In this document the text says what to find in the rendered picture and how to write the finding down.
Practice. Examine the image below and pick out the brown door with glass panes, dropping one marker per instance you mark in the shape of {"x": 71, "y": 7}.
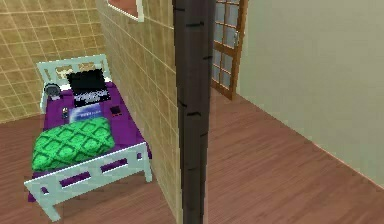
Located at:
{"x": 227, "y": 46}

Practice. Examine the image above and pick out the white framed picture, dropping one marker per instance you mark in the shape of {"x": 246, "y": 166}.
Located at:
{"x": 128, "y": 8}

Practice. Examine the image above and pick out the white bed with purple sheet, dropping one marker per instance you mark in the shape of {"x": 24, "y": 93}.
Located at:
{"x": 125, "y": 130}

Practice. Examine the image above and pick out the grey round alarm clock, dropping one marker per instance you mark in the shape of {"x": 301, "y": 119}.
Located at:
{"x": 52, "y": 90}

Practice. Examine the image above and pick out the green patterned pillow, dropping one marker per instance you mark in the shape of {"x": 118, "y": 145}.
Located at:
{"x": 71, "y": 143}

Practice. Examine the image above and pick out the black laptop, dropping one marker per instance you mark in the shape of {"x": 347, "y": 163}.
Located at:
{"x": 89, "y": 87}

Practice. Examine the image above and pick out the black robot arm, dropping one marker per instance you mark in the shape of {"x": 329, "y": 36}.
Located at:
{"x": 193, "y": 110}

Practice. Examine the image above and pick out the blue book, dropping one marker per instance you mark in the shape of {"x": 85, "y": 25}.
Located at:
{"x": 86, "y": 113}

